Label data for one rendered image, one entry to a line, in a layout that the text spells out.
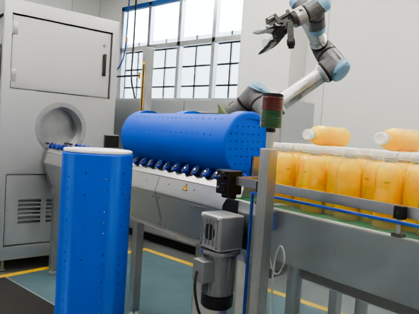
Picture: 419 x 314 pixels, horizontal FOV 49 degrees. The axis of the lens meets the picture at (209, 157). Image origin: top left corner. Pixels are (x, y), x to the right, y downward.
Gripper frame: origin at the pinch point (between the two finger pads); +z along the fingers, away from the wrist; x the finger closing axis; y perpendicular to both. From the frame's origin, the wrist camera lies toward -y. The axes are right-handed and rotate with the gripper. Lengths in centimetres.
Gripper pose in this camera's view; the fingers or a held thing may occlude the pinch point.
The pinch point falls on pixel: (255, 45)
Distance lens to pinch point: 200.1
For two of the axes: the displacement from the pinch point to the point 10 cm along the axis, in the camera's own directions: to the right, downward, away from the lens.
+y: -4.2, -7.8, 4.6
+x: -2.5, -3.9, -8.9
